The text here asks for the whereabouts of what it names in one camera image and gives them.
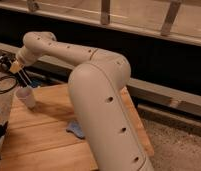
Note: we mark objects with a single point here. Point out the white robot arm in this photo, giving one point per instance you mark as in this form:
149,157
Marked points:
94,88

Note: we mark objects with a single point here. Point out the wooden window frame rail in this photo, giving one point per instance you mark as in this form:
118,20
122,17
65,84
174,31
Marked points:
174,20

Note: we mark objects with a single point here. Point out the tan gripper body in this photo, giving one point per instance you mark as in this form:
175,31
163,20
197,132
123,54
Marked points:
15,67

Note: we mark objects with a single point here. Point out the white ceramic cup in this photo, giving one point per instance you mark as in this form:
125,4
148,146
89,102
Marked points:
26,96

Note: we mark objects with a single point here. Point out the wooden board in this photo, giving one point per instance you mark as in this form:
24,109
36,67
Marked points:
37,140

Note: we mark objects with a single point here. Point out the thin gripper finger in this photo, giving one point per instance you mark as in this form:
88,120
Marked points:
26,77
21,80

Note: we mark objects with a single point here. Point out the dark device on floor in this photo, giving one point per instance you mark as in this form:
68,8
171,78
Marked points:
6,61

